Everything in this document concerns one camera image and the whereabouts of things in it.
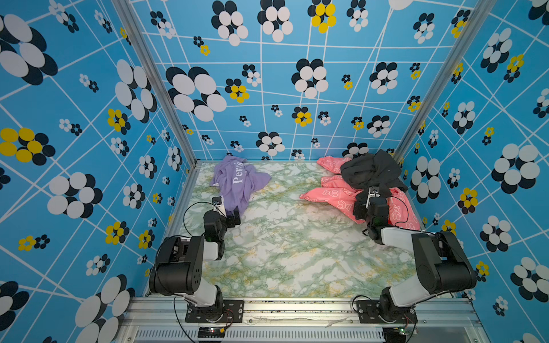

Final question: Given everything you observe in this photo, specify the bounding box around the right corner aluminium post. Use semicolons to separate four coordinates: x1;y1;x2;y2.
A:
394;0;497;162

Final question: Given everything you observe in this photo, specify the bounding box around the black cloth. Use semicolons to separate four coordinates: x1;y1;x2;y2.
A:
340;151;408;202

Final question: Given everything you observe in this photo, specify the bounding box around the right small circuit board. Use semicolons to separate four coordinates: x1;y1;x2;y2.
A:
383;327;410;343

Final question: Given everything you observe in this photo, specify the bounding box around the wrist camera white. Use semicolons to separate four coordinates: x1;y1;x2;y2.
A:
367;186;381;199
212;196;227;217

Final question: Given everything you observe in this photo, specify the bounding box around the aluminium front rail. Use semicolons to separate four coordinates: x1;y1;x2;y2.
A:
116;297;489;342

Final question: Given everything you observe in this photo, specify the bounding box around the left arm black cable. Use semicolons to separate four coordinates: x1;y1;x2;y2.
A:
171;201;215;343

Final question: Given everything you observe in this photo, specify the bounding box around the purple cloth with white text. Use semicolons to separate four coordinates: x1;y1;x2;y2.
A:
210;155;271;214

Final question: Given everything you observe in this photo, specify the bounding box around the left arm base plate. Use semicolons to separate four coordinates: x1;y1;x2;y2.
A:
184;300;244;324

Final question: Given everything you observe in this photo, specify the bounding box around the corner aluminium post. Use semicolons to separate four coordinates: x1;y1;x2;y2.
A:
112;0;197;169
394;0;497;162

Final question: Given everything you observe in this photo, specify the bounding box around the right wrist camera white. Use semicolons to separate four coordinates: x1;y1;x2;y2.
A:
367;186;381;199

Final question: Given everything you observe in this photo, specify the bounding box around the small circuit board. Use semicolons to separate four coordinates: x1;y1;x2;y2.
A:
383;327;410;343
197;327;227;341

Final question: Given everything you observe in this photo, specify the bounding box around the pink patterned cloth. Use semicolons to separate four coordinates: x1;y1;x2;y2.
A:
299;157;420;231

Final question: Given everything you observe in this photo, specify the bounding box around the left small circuit board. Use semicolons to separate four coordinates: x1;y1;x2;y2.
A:
197;327;227;341

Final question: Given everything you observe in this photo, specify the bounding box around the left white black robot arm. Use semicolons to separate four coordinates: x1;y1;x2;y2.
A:
149;210;240;317

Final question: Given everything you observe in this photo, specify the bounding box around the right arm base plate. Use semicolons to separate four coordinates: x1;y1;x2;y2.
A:
352;300;417;326

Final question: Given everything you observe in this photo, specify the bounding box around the left corner aluminium post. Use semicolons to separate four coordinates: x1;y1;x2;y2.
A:
112;0;197;169

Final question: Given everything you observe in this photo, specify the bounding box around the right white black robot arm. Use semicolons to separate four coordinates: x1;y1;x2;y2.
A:
353;197;477;322

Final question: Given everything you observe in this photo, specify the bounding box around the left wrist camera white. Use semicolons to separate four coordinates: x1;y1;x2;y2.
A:
212;196;227;217

